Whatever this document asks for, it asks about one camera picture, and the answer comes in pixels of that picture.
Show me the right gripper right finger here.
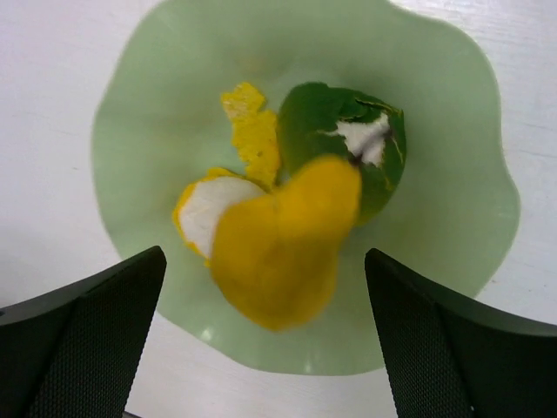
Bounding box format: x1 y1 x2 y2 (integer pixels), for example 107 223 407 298
365 249 556 417

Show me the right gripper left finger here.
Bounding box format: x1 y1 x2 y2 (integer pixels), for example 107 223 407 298
1 246 166 417

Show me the yellow fake lemon torn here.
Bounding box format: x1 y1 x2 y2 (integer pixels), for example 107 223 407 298
172 167 265 264

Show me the yellow fake pear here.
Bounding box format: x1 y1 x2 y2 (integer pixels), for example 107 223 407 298
210 155 362 332

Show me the green yellow fake fruit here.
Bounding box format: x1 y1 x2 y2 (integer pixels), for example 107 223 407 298
276 82 407 225

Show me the yellow peel fragment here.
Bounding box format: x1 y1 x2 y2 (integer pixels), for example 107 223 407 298
220 82 282 190

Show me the green glass fruit bowl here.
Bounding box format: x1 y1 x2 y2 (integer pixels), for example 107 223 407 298
91 1 520 375

